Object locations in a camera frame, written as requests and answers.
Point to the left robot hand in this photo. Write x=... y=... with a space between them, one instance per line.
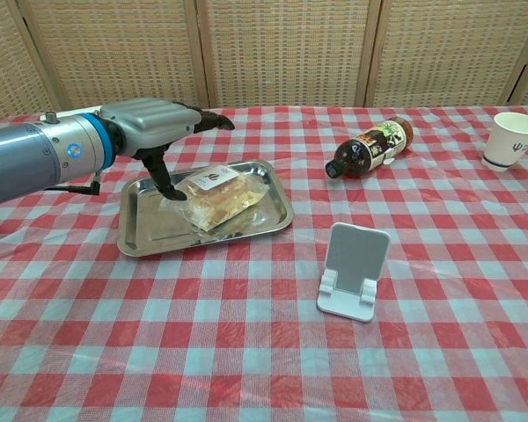
x=160 y=132

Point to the snack bag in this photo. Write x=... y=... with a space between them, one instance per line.
x=222 y=193

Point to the woven bamboo folding screen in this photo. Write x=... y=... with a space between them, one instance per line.
x=264 y=53

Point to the white phone stand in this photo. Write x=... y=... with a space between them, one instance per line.
x=354 y=270

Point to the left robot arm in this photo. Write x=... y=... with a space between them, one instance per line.
x=35 y=154

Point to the white paper cup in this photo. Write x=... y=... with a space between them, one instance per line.
x=510 y=140

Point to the dark tea bottle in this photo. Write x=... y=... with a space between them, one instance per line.
x=369 y=147

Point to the red checkered tablecloth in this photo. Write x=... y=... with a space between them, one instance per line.
x=264 y=264

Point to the metal tray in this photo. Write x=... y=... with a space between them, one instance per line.
x=202 y=206

